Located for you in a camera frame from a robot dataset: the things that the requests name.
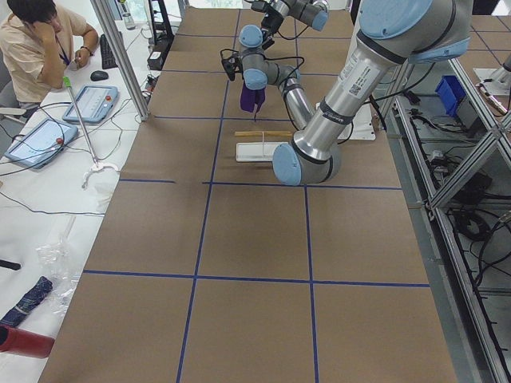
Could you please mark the small black box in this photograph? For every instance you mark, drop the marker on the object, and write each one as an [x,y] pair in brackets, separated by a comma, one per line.
[154,61]

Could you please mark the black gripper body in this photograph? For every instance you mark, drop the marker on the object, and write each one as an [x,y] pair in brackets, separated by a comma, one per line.
[271,20]

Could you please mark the black keyboard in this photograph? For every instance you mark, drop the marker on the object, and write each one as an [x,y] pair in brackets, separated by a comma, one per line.
[108,60]

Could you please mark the white column pedestal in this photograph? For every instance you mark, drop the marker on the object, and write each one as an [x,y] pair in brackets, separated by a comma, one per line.
[342,24]

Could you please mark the seated person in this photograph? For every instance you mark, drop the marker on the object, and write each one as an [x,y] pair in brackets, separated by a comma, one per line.
[39,40]

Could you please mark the aluminium frame post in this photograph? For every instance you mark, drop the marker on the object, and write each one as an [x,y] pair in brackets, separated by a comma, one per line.
[110,30]

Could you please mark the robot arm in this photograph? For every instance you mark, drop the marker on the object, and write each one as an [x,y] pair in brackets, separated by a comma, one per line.
[388,34]
[313,14]

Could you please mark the black computer mouse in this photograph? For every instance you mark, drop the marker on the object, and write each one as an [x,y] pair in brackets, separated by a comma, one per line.
[99,75]

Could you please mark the clear plastic wrap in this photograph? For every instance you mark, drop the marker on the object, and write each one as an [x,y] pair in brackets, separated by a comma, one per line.
[59,264]

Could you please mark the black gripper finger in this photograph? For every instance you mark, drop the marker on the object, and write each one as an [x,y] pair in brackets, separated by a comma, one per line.
[267,42]

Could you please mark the blue storage bin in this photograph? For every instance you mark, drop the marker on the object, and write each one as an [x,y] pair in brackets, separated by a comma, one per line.
[451,93]

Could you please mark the teach pendant near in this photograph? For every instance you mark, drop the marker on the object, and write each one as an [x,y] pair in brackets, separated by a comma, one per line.
[41,144]

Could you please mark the reacher grabber stick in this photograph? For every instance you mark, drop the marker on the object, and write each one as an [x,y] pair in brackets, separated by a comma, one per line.
[98,165]

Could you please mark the white towel rack base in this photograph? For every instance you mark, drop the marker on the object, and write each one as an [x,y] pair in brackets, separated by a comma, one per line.
[255,151]

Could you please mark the purple towel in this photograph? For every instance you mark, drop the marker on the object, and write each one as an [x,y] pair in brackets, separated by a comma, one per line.
[251,101]

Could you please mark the wooden rack bar upper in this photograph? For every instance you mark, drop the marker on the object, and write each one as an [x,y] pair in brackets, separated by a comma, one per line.
[263,133]

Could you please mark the teach pendant far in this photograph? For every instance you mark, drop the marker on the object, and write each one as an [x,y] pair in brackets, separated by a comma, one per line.
[94,101]

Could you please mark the folded dark umbrella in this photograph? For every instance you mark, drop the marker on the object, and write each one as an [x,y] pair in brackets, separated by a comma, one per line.
[29,301]

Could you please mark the teach pendant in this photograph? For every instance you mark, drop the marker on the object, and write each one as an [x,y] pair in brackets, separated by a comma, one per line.
[94,101]
[41,144]

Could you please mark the red bottle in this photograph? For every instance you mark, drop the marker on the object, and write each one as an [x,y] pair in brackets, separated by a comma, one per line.
[25,343]

